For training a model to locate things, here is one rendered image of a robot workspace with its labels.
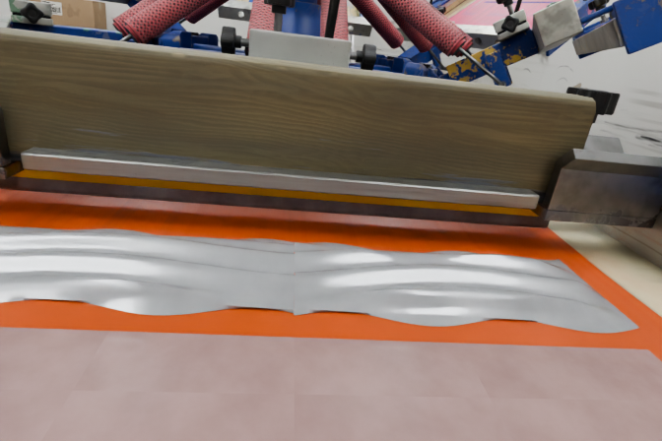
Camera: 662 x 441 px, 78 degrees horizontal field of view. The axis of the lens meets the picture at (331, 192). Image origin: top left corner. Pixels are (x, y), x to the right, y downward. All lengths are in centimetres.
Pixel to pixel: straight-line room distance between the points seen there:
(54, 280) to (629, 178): 34
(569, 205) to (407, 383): 19
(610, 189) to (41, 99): 36
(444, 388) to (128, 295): 14
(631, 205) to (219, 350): 29
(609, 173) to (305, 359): 24
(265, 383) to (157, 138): 17
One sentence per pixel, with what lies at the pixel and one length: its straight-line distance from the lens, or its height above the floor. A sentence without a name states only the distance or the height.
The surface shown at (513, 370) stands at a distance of 20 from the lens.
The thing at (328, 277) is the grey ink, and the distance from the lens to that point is 21.
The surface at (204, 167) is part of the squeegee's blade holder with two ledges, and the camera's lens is 26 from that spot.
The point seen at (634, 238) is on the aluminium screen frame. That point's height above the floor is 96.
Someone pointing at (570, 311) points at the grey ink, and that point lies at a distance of 25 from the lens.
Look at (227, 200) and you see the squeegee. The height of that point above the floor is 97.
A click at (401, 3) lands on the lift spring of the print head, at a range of 92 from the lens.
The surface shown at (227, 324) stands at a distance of 19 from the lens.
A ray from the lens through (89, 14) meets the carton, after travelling 434.
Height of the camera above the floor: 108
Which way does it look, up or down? 20 degrees down
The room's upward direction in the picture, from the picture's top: 7 degrees clockwise
